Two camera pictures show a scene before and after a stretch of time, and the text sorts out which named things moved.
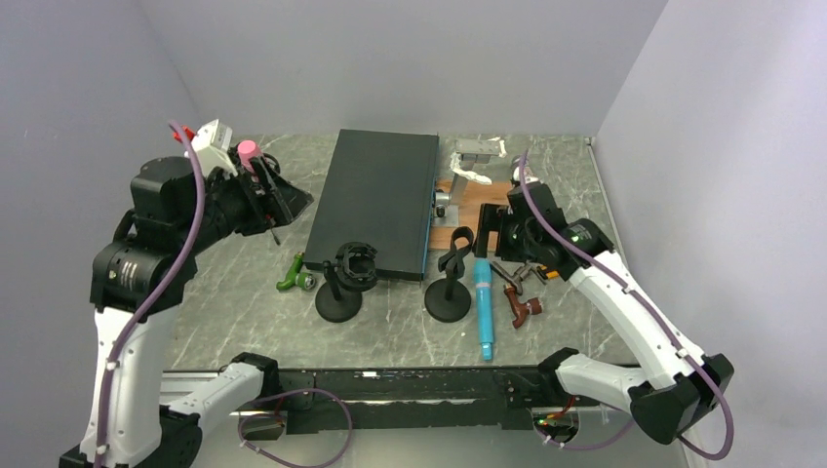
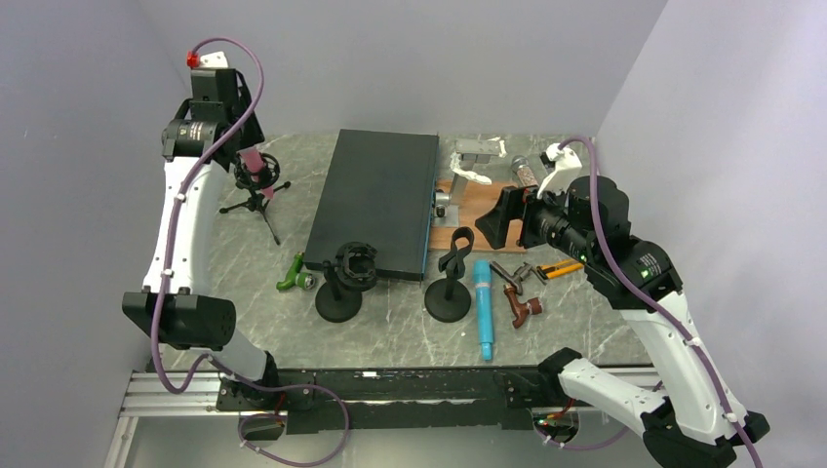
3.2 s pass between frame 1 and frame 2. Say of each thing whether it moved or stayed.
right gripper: moved
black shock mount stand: stayed
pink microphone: stayed
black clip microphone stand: stayed
